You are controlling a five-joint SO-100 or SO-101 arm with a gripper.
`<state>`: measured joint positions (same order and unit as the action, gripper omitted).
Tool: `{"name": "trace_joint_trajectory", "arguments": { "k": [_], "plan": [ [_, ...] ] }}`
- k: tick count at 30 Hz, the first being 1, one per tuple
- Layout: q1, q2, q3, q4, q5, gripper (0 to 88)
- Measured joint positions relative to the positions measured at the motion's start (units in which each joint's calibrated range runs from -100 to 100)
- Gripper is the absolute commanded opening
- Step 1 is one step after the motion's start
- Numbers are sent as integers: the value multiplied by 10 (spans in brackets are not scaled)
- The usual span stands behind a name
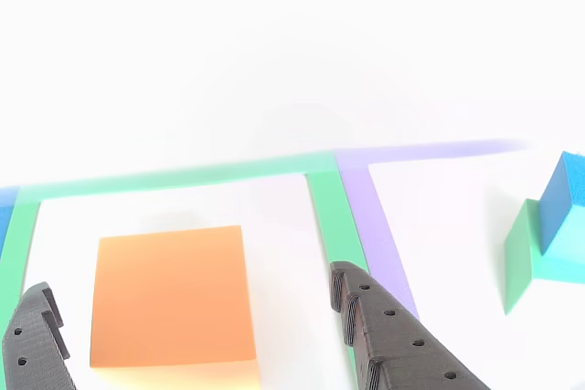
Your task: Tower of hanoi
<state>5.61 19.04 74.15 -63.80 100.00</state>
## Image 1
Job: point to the green square frame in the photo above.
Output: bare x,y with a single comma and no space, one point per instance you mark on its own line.
333,216

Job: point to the blue square frame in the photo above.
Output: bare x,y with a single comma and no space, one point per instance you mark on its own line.
5,221

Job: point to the green block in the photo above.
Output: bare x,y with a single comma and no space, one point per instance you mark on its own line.
518,257

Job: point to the purple square frame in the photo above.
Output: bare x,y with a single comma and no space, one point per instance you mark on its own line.
375,225

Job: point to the small blue block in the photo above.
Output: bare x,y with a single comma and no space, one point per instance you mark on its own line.
555,207

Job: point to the orange block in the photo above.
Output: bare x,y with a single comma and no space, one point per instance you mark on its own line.
169,294

